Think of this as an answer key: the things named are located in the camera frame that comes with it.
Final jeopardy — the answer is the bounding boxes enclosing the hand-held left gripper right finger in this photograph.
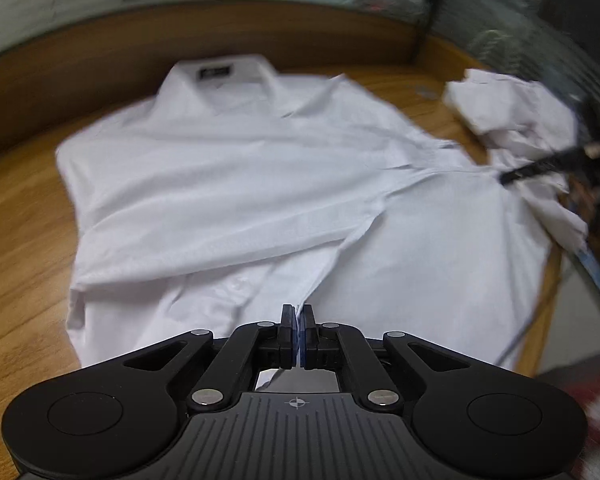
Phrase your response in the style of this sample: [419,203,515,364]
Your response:
[298,304,473,417]

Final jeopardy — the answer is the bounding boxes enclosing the person's patterned clothing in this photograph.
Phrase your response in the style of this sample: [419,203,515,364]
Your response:
[535,352,600,480]

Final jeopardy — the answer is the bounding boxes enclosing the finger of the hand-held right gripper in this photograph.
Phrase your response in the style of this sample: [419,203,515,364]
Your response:
[497,142,600,188]

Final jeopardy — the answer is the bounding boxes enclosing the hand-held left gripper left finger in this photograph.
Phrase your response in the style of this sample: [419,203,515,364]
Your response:
[122,304,299,417]

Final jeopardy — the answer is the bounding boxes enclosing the thin black cable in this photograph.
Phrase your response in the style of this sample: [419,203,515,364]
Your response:
[495,255,568,367]

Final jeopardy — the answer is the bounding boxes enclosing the white shirt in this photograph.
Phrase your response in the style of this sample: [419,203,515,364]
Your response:
[55,54,553,396]
[442,67,590,253]

